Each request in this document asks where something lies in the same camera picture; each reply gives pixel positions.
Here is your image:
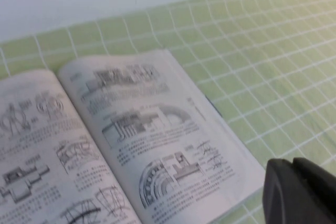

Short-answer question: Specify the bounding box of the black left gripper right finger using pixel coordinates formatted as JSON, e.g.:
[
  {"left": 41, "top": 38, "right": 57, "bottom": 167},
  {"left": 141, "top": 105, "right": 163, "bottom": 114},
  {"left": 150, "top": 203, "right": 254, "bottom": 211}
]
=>
[{"left": 293, "top": 157, "right": 336, "bottom": 224}]

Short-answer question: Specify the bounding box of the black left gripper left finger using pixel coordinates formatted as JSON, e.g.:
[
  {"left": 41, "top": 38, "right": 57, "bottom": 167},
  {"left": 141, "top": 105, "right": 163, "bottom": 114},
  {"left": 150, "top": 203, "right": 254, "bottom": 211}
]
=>
[{"left": 262, "top": 157, "right": 313, "bottom": 224}]

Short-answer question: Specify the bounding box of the hardcover technical book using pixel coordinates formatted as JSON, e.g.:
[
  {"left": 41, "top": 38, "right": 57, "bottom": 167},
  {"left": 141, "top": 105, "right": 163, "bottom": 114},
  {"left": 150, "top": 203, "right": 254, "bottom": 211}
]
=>
[{"left": 0, "top": 48, "right": 266, "bottom": 224}]

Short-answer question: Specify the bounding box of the green white checked tablecloth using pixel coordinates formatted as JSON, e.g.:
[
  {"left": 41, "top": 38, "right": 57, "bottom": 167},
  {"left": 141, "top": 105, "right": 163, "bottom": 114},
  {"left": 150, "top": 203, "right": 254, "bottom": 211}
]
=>
[{"left": 0, "top": 0, "right": 336, "bottom": 224}]

